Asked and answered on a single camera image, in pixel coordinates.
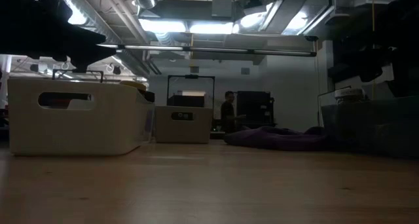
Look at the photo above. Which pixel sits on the person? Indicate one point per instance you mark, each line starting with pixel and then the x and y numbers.
pixel 226 112

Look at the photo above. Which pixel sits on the dark transparent plastic bin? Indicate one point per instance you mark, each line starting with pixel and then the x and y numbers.
pixel 376 129

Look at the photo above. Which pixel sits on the purple cloth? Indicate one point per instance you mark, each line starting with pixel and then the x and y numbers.
pixel 278 139

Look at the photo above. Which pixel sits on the gray plastic bin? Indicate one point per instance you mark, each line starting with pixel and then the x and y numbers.
pixel 183 129

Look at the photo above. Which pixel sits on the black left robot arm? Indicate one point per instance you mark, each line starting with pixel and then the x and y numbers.
pixel 32 21

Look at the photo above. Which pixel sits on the black frame cart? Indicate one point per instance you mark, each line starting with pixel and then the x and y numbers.
pixel 191 76

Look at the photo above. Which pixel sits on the white plastic bin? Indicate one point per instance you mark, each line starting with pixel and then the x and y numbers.
pixel 82 132

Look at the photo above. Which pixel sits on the long metal bar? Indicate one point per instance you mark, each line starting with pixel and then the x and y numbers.
pixel 229 49

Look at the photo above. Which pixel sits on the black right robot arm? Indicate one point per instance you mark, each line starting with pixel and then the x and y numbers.
pixel 402 37

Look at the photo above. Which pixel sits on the black cabinet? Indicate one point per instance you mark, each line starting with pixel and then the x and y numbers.
pixel 255 106

